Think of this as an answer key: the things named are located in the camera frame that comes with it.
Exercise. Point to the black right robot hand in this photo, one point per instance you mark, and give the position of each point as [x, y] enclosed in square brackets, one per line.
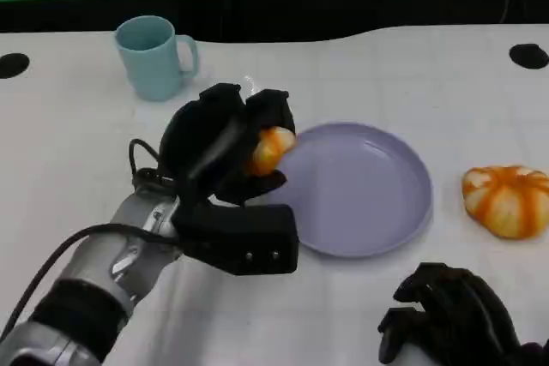
[463, 310]

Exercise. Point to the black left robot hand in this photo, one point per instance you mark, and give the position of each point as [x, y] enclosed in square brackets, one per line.
[201, 139]

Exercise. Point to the orange and white toy bread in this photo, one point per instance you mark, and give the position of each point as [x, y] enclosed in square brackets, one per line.
[506, 201]
[272, 149]

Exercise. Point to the pale green mug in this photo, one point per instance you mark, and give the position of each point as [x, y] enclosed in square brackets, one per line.
[150, 61]

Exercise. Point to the lilac plate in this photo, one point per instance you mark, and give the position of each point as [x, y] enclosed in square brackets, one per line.
[356, 190]

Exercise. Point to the black round table grommet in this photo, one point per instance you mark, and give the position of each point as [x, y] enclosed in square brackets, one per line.
[528, 56]
[13, 65]

